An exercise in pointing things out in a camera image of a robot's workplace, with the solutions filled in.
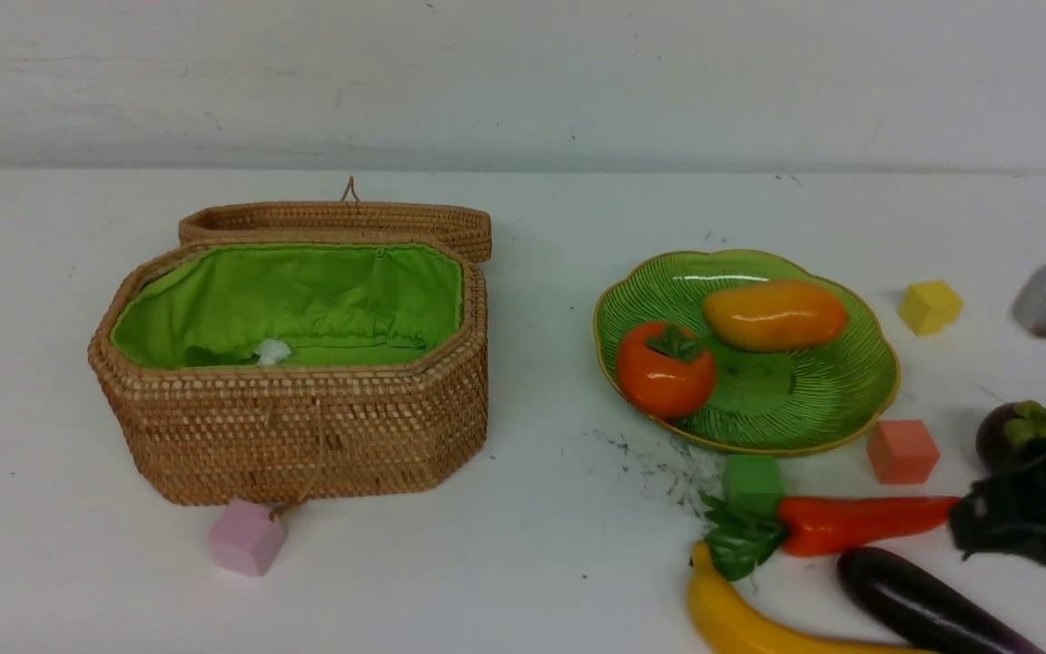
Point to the purple toy mangosteen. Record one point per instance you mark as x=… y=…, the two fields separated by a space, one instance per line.
x=1012 y=435

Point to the purple toy eggplant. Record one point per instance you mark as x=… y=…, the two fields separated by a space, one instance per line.
x=920 y=608

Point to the red toy chili pepper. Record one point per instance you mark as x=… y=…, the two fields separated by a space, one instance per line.
x=741 y=540

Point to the orange toy mango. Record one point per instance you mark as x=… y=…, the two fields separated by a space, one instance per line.
x=780 y=315

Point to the yellow toy banana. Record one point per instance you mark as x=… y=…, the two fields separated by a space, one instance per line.
x=728 y=624

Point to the orange toy persimmon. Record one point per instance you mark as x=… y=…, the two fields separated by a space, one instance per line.
x=664 y=370

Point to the white toy radish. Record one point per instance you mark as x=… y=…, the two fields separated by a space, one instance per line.
x=267 y=353

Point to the orange foam cube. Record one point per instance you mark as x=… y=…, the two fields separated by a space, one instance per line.
x=902 y=452

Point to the yellow foam cube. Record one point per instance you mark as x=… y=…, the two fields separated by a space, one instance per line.
x=928 y=307

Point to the green foam cube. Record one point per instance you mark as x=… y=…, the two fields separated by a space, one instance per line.
x=753 y=483

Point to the green ribbed glass plate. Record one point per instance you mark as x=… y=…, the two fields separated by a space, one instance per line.
x=776 y=404

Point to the woven rattan basket lid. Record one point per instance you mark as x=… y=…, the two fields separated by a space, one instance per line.
x=466 y=231

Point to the woven rattan basket green lining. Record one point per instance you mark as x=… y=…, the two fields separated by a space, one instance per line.
x=387 y=390

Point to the pink foam cube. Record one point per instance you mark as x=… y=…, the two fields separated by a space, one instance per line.
x=246 y=539

